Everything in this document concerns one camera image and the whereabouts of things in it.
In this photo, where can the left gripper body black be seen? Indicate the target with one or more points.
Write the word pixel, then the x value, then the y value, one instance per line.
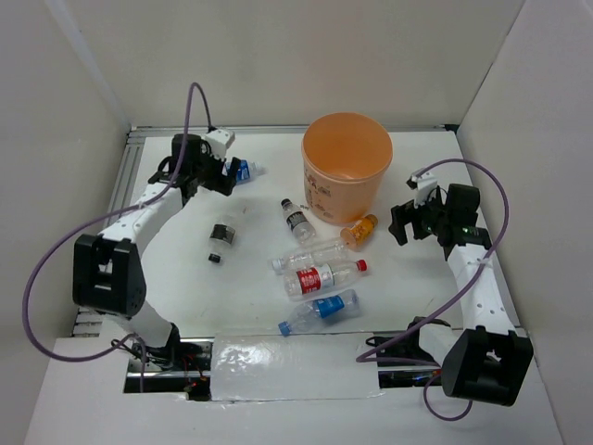
pixel 208 171

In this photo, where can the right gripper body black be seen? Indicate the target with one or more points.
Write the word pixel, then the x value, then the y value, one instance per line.
pixel 429 216

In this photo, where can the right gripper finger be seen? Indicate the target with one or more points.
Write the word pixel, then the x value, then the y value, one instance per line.
pixel 397 229
pixel 402 213

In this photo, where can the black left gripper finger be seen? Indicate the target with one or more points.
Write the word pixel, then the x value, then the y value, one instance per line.
pixel 225 185
pixel 232 167

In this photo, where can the Pocari Sweat blue label bottle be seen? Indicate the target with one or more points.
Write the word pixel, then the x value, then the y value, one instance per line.
pixel 248 171

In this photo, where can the black label bottle black cap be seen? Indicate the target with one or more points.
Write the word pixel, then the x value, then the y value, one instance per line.
pixel 221 238

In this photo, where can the blue label bottle blue cap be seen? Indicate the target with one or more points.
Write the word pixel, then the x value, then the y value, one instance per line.
pixel 315 315

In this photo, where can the red label bottle red cap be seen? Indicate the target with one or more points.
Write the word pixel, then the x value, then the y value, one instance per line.
pixel 316 280

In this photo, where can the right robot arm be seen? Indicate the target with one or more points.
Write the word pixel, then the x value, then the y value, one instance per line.
pixel 488 360

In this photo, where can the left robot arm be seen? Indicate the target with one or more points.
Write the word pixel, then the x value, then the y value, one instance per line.
pixel 108 277

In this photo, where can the peach capybara plastic bin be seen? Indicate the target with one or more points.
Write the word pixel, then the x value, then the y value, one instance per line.
pixel 345 157

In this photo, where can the orange juice bottle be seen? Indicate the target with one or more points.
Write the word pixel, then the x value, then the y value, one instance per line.
pixel 357 235

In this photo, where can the clear bottle white cap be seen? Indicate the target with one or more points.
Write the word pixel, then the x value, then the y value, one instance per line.
pixel 315 254

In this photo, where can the small black label bottle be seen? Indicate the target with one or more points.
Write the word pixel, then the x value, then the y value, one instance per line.
pixel 299 225

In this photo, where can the white taped cover sheet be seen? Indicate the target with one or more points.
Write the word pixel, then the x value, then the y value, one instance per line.
pixel 295 368

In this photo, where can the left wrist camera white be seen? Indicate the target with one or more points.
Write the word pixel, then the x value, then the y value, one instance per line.
pixel 220 140

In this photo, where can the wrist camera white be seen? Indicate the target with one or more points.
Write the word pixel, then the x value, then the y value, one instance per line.
pixel 424 185
pixel 220 140

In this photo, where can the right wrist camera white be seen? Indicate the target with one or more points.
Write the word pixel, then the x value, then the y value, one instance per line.
pixel 424 185

